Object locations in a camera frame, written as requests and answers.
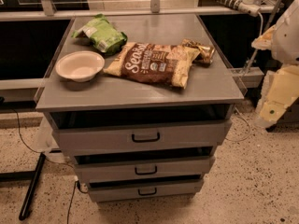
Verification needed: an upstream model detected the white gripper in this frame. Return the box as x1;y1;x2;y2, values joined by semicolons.
251;25;299;128

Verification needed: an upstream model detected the grey drawer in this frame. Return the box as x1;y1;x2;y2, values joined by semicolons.
52;119;232;156
89;179;203;203
75;157;215;183

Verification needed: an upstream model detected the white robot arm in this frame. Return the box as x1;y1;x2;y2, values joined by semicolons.
251;0;299;128

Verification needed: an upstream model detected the grey drawer cabinet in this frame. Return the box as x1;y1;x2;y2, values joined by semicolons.
35;13;246;161

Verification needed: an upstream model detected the grey bottom drawer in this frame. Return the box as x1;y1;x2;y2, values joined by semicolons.
89;179;203;203

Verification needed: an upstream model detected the grey top drawer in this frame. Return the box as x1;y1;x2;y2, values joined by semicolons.
52;119;232;156

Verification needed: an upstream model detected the white power strip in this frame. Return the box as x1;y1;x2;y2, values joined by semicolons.
215;0;260;17

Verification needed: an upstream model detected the small gold snack bag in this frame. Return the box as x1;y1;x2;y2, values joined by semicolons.
181;39;215;64

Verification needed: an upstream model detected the brown Sea Salt chip bag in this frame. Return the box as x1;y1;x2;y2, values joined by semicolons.
104;42;199;89

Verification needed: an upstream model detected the green chip bag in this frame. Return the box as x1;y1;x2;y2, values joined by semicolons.
72;14;127;55

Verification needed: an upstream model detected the white bowl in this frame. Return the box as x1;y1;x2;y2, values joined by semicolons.
55;51;105;82

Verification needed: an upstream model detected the black floor stand leg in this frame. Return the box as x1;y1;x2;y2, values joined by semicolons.
0;153;46;221

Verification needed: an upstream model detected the black floor cable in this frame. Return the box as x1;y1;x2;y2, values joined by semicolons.
10;107;76;224

